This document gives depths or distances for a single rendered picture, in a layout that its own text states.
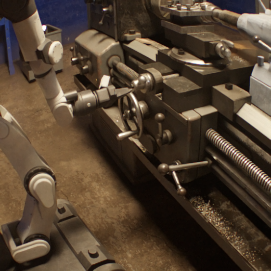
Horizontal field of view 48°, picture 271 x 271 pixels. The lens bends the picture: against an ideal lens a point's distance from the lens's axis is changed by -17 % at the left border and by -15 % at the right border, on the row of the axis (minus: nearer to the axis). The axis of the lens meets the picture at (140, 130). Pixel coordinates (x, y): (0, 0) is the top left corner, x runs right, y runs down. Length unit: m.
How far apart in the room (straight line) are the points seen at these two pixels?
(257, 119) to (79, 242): 0.96
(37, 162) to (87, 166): 1.14
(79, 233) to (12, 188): 0.83
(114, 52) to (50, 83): 0.88
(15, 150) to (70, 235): 0.60
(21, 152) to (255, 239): 0.93
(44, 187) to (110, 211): 0.81
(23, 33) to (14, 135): 0.35
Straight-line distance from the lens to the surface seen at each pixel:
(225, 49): 1.19
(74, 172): 2.28
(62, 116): 1.18
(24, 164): 1.20
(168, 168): 1.15
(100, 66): 1.92
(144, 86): 1.24
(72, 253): 1.54
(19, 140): 1.12
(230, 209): 1.39
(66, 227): 1.64
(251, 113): 1.14
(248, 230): 1.31
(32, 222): 1.37
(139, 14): 1.90
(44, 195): 1.24
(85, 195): 2.09
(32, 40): 0.99
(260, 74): 1.17
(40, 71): 1.07
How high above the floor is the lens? 1.37
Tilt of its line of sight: 31 degrees down
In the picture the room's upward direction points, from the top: 3 degrees counter-clockwise
